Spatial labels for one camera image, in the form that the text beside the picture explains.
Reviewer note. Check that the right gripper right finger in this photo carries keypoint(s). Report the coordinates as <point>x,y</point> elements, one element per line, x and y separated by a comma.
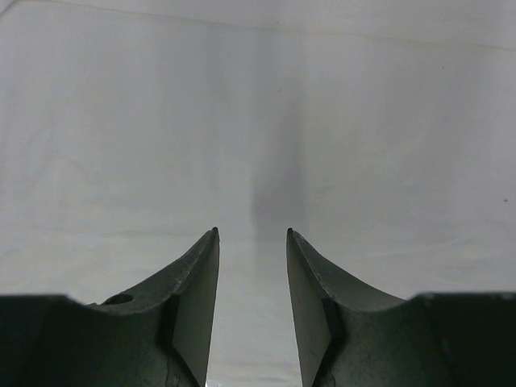
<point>351,334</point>

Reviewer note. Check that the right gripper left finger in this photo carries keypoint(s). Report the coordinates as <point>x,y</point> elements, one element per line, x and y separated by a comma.
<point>157,333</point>

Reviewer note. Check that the white t shirt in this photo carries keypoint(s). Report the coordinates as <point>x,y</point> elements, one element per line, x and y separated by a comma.
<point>382,131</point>

